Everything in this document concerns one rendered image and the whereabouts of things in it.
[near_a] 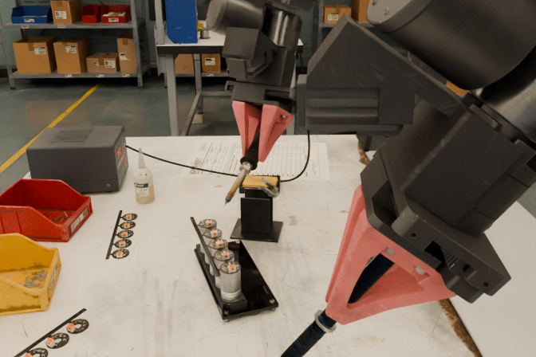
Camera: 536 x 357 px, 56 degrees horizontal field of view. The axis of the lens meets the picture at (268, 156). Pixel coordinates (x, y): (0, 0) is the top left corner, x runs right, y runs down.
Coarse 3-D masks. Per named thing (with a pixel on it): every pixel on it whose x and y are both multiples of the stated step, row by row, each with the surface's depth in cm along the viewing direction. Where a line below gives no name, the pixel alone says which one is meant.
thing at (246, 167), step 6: (246, 162) 67; (240, 168) 67; (246, 168) 67; (240, 174) 66; (246, 174) 68; (240, 180) 66; (234, 186) 65; (228, 192) 65; (234, 192) 65; (228, 198) 64
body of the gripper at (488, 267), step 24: (528, 168) 25; (504, 192) 25; (408, 216) 24; (432, 216) 25; (480, 216) 26; (408, 240) 24; (432, 240) 24; (456, 240) 24; (480, 240) 27; (480, 264) 24; (480, 288) 25
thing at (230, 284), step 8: (240, 272) 60; (224, 280) 60; (232, 280) 60; (240, 280) 61; (224, 288) 60; (232, 288) 60; (240, 288) 61; (224, 296) 61; (232, 296) 60; (240, 296) 61
